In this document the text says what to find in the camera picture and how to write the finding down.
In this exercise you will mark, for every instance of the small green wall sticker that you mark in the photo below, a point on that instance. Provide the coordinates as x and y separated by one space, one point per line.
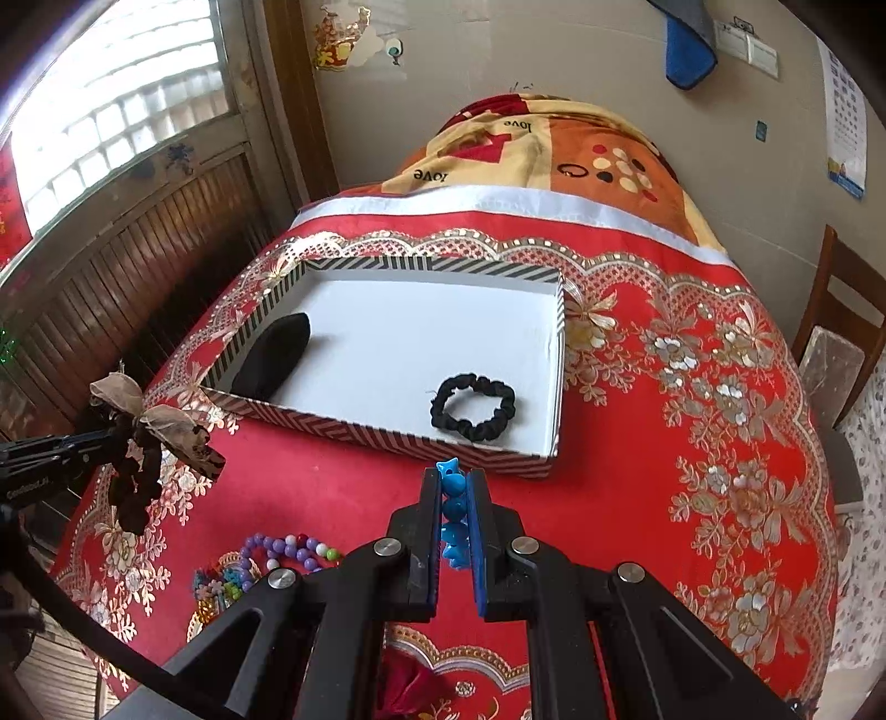
761 131

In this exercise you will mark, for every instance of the window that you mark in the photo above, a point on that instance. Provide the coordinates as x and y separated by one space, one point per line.
118 90

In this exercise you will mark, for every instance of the red satin bow scrunchie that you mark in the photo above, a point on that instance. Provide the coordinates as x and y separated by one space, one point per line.
412 689

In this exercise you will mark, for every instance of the orange printed blanket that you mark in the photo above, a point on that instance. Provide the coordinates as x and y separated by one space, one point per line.
554 149

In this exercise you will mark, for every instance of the brown wooden slatted door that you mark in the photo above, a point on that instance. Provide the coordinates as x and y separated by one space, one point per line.
138 263

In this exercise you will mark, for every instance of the wall calendar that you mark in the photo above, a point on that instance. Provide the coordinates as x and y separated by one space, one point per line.
846 124

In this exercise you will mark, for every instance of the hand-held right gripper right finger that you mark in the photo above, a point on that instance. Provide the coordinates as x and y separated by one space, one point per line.
476 547

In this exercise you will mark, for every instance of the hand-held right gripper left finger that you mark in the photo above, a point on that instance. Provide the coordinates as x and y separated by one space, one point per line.
432 533

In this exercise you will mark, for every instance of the black scrunchie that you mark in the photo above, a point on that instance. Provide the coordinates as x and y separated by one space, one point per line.
473 433

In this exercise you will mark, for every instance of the black cloth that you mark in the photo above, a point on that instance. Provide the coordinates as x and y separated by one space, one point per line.
273 356

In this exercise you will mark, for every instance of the leopard print bow scrunchie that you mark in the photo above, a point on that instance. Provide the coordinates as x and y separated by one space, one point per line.
142 457

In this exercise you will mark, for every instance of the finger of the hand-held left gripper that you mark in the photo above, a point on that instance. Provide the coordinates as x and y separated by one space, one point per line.
79 462
90 438

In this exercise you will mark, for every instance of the white floral cloth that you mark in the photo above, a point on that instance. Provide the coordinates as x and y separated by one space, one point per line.
865 519

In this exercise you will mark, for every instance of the wall hook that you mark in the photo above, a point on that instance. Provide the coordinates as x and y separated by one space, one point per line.
394 50

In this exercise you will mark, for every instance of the red paper banner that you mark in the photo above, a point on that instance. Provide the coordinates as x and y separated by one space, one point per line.
12 208

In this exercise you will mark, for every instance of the blue towel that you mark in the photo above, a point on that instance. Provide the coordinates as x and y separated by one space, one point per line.
689 55

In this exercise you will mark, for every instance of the white light switch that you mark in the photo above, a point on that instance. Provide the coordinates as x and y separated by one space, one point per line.
751 45

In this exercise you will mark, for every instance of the red floral tablecloth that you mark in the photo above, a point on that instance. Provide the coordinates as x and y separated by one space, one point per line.
657 415

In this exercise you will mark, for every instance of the red paper wall decoration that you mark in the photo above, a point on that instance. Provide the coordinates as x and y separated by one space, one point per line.
339 38

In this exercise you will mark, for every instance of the wooden chair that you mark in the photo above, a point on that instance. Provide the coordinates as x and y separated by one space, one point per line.
841 291

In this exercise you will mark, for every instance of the striped cardboard box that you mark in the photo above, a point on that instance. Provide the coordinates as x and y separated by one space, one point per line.
415 346

